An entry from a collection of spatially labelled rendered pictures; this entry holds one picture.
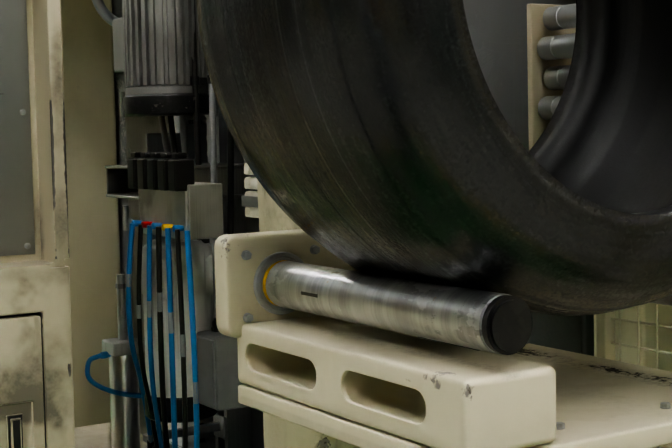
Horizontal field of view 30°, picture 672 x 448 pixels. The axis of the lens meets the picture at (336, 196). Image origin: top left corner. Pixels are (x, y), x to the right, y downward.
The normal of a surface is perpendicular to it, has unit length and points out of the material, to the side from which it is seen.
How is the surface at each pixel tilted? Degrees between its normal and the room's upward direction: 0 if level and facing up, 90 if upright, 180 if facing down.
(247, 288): 90
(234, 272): 90
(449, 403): 90
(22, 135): 90
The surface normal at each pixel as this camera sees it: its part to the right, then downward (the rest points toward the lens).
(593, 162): -0.22, -0.50
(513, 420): 0.53, 0.04
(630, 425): -0.02, -1.00
